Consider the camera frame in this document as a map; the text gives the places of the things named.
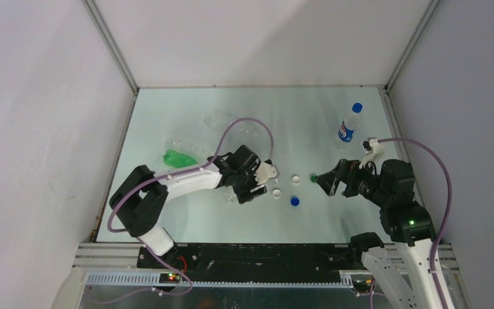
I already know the white cap near centre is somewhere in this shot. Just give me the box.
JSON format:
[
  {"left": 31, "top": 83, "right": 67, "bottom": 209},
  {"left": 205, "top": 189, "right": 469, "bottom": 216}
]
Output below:
[{"left": 272, "top": 189, "right": 282, "bottom": 199}]

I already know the clear bottle beside green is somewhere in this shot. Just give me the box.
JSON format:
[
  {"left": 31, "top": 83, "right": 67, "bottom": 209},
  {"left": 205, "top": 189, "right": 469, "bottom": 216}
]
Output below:
[{"left": 166, "top": 137, "right": 214, "bottom": 160}]

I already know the circuit board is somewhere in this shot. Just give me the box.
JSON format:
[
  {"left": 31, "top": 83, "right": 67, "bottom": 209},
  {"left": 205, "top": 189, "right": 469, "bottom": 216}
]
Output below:
[
  {"left": 351, "top": 279, "right": 376, "bottom": 294},
  {"left": 158, "top": 273, "right": 182, "bottom": 284}
]

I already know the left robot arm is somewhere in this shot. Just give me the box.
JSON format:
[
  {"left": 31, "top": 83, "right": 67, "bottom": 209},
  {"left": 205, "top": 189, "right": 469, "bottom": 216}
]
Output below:
[{"left": 109, "top": 145, "right": 279, "bottom": 268}]

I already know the green plastic bottle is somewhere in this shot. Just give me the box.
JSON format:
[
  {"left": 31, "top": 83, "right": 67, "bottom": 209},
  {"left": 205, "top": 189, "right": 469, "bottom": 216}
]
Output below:
[{"left": 163, "top": 149, "right": 198, "bottom": 169}]

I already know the clear bottle far back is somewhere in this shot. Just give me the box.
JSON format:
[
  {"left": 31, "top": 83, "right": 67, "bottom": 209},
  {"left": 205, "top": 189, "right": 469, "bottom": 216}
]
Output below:
[{"left": 203, "top": 109, "right": 261, "bottom": 140}]

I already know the blue cap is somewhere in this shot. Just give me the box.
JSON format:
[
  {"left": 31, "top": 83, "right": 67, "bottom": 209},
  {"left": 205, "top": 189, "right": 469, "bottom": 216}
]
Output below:
[
  {"left": 289, "top": 196, "right": 300, "bottom": 207},
  {"left": 352, "top": 102, "right": 363, "bottom": 113}
]

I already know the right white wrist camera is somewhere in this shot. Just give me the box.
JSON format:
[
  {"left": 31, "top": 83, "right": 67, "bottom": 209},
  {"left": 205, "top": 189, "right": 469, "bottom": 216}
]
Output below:
[{"left": 359, "top": 137, "right": 385, "bottom": 169}]

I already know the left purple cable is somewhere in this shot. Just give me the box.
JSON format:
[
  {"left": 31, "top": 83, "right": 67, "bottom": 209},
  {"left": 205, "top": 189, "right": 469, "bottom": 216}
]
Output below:
[{"left": 107, "top": 117, "right": 274, "bottom": 233}]

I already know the right circuit board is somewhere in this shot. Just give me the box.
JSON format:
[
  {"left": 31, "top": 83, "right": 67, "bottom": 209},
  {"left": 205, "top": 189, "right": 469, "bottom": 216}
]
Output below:
[{"left": 351, "top": 279, "right": 376, "bottom": 294}]

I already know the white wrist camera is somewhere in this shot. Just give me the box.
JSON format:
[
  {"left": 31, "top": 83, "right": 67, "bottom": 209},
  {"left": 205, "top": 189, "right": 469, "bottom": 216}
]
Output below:
[
  {"left": 255, "top": 160, "right": 279, "bottom": 185},
  {"left": 359, "top": 137, "right": 385, "bottom": 169}
]

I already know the clear bottle centre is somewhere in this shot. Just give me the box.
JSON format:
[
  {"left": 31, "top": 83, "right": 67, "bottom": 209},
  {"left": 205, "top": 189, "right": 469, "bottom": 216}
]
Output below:
[{"left": 224, "top": 189, "right": 239, "bottom": 205}]

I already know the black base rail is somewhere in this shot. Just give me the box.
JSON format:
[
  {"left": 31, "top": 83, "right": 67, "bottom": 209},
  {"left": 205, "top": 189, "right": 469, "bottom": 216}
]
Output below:
[{"left": 136, "top": 242, "right": 390, "bottom": 286}]

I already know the left circuit board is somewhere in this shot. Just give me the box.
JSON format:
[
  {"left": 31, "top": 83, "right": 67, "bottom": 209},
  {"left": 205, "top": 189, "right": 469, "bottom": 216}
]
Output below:
[{"left": 158, "top": 273, "right": 182, "bottom": 284}]

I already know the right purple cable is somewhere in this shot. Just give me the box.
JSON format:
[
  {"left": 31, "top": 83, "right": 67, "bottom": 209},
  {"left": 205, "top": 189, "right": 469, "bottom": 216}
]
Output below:
[{"left": 376, "top": 137, "right": 453, "bottom": 309}]

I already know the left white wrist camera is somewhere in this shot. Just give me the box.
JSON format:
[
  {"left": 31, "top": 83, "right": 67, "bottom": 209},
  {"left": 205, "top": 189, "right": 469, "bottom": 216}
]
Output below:
[{"left": 255, "top": 160, "right": 279, "bottom": 185}]

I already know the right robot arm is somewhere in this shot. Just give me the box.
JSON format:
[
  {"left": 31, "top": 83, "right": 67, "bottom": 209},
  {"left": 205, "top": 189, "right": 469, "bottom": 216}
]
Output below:
[{"left": 312, "top": 159, "right": 454, "bottom": 308}]

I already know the Pepsi label clear bottle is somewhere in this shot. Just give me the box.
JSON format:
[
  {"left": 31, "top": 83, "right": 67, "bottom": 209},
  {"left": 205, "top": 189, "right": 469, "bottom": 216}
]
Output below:
[{"left": 338, "top": 106, "right": 361, "bottom": 143}]

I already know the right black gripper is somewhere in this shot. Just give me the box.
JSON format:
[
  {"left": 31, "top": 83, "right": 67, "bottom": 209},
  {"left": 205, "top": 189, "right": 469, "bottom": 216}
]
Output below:
[{"left": 313, "top": 156, "right": 389, "bottom": 205}]

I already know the purple cable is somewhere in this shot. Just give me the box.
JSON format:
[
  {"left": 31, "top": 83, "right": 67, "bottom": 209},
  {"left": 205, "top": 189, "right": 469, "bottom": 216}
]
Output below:
[
  {"left": 107, "top": 117, "right": 274, "bottom": 233},
  {"left": 376, "top": 137, "right": 453, "bottom": 309}
]

